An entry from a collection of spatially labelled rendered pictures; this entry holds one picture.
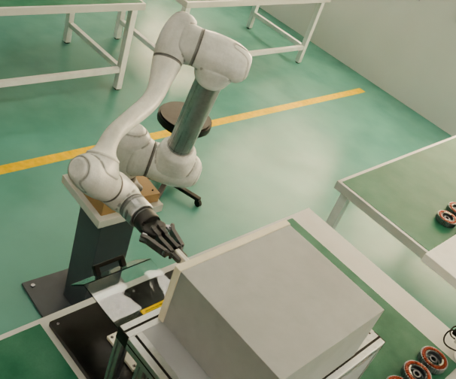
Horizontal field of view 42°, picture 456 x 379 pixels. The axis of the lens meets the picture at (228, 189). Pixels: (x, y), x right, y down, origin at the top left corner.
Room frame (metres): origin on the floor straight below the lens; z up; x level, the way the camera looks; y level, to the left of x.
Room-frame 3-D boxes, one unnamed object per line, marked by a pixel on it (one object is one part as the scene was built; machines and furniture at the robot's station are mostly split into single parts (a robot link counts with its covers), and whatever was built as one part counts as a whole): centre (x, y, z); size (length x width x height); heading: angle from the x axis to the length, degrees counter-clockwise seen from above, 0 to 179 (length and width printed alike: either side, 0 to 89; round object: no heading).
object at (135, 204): (1.41, 0.24, 1.18); 0.09 x 0.06 x 0.09; 144
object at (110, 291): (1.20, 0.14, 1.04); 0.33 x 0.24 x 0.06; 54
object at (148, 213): (1.37, 0.18, 1.18); 0.09 x 0.08 x 0.07; 54
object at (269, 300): (1.16, -0.23, 1.22); 0.44 x 0.39 x 0.20; 144
